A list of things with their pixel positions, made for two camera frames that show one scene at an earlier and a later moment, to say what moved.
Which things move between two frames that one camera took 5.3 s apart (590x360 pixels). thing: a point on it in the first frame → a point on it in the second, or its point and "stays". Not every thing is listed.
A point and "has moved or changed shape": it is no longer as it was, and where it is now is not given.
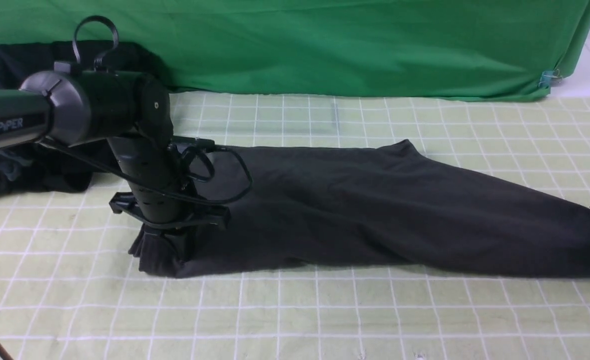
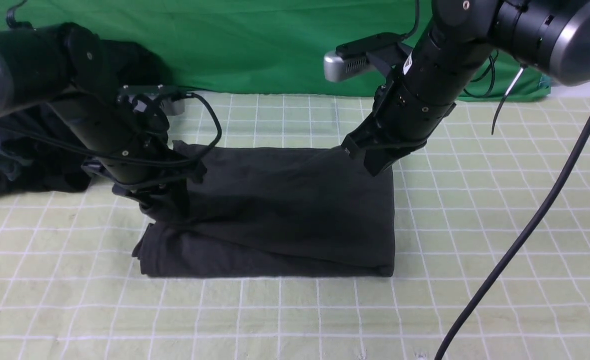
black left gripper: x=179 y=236 → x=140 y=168
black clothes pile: x=37 y=169 stays
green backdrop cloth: x=483 y=49 stays
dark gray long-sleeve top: x=389 y=207 has moved or changed shape
